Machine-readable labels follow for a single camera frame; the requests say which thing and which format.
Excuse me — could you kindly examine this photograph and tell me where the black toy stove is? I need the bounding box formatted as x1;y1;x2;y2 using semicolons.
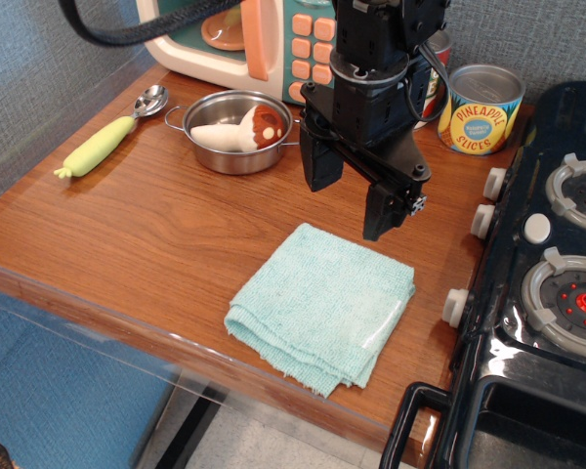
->
381;81;586;468

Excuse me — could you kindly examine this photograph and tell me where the brown and white toy mushroom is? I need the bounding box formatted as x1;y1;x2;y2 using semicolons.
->
189;105;287;153

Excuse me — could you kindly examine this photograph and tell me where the toy microwave oven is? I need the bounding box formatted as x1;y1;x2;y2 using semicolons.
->
146;0;337;104

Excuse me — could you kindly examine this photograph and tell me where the pineapple slices can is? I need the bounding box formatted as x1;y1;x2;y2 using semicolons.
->
438;64;525;156

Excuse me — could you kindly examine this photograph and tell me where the spoon with green handle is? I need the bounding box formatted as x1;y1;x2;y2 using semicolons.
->
53;85;169;179

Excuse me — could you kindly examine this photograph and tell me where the tomato sauce can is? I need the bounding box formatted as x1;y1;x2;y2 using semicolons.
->
415;30;451;129

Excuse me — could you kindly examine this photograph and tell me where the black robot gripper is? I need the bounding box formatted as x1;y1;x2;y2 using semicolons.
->
300;54;431;241

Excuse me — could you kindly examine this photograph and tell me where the black braided cable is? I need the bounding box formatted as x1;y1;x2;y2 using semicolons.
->
57;0;245;48

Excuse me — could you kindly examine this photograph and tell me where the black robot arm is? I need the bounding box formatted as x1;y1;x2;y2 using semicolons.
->
300;1;449;241

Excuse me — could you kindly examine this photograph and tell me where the small stainless steel pot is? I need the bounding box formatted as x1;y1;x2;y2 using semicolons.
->
165;90;294;176

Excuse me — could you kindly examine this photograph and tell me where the folded teal cloth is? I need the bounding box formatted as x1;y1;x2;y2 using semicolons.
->
225;224;415;398

